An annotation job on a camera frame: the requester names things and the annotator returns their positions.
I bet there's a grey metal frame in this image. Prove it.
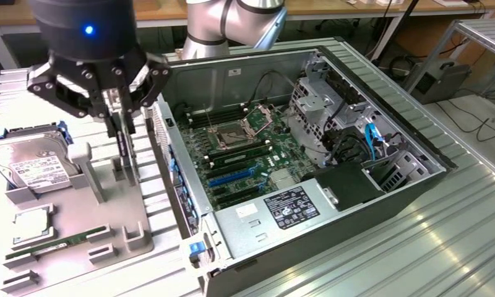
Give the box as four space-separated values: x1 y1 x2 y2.
428 19 495 103

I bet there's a black plastic fan shroud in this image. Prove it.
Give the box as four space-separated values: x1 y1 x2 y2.
304 163 388 213

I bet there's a silver metal disk bay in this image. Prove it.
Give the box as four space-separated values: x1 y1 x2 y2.
292 51 357 144

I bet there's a grey equipment box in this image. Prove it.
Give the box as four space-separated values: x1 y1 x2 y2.
408 60 476 105

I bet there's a silver hard disk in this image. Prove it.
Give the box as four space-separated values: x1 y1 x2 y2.
0 131 83 195

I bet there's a silver CPU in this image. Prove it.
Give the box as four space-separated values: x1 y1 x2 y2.
14 209 54 246

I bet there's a blue flat wire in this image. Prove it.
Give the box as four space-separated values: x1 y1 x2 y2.
365 123 382 162

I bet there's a wooden desk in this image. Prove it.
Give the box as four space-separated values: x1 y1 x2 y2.
0 0 495 30

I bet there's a blue expansion slot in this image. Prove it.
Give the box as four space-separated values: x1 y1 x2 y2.
209 168 254 188

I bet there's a black floor cable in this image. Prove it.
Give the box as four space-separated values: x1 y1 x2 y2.
456 88 495 147

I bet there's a black expansion slot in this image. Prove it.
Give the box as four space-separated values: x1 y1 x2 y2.
213 182 261 198
214 188 265 207

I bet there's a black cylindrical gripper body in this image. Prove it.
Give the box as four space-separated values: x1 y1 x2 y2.
27 0 150 93

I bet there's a silver power supply with label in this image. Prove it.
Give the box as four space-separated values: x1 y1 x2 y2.
213 179 341 261

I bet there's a black RAM slot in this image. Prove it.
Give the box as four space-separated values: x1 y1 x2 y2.
190 116 247 130
202 140 270 159
189 113 249 126
209 153 274 171
187 108 250 122
186 105 249 118

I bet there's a thin black wire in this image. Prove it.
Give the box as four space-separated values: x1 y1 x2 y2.
250 71 300 105

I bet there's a CPU socket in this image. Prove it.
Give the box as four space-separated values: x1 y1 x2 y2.
209 122 257 151

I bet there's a grey parts rack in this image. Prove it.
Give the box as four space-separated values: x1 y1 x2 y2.
0 144 157 295

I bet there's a metal socket cover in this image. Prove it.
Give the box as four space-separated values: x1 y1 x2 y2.
242 105 281 124

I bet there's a green RAM stick with label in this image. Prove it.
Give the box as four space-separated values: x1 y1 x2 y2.
211 144 273 165

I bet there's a green motherboard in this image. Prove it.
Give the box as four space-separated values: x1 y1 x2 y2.
177 103 320 211

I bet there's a black wire bundle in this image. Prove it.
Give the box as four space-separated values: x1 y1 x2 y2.
324 128 372 166

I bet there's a black hanging cable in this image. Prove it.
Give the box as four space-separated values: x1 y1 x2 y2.
370 0 424 61

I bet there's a silver chipset heat sink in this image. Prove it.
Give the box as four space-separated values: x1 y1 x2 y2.
270 171 298 187

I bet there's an open black PC case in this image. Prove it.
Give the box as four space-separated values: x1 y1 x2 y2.
146 45 460 297

